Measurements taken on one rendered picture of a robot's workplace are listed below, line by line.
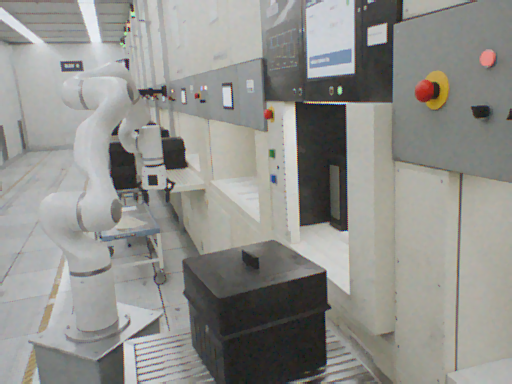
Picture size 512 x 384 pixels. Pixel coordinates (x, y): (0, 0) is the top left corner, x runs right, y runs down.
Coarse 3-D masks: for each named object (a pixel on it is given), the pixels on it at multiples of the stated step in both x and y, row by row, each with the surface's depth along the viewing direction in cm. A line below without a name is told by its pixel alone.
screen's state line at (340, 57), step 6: (324, 54) 127; (330, 54) 123; (336, 54) 120; (342, 54) 117; (348, 54) 114; (312, 60) 134; (318, 60) 131; (324, 60) 127; (330, 60) 124; (336, 60) 120; (342, 60) 117; (348, 60) 114; (312, 66) 135; (318, 66) 131; (324, 66) 127
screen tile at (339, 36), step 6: (336, 0) 117; (342, 0) 114; (330, 6) 120; (336, 6) 117; (342, 6) 114; (348, 6) 112; (330, 12) 121; (336, 12) 118; (342, 12) 115; (348, 12) 112; (330, 18) 121; (336, 18) 118; (348, 18) 112; (348, 24) 113; (330, 30) 122; (336, 30) 119; (342, 30) 116; (348, 30) 113; (330, 36) 122; (336, 36) 119; (342, 36) 116; (348, 36) 113; (330, 42) 122; (336, 42) 119; (342, 42) 116; (348, 42) 114
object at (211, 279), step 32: (224, 256) 124; (256, 256) 114; (288, 256) 121; (192, 288) 118; (224, 288) 104; (256, 288) 103; (288, 288) 107; (320, 288) 111; (224, 320) 101; (256, 320) 104; (288, 320) 108
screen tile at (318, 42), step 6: (324, 6) 123; (312, 12) 131; (318, 12) 127; (312, 18) 131; (318, 18) 128; (324, 18) 124; (312, 24) 132; (318, 24) 128; (324, 24) 125; (324, 30) 125; (312, 36) 133; (318, 36) 129; (324, 36) 125; (312, 42) 133; (318, 42) 129; (324, 42) 126; (312, 48) 133; (318, 48) 130; (324, 48) 126
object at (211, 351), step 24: (192, 312) 123; (192, 336) 127; (240, 336) 104; (264, 336) 107; (288, 336) 110; (312, 336) 113; (216, 360) 109; (240, 360) 105; (264, 360) 108; (288, 360) 111; (312, 360) 114
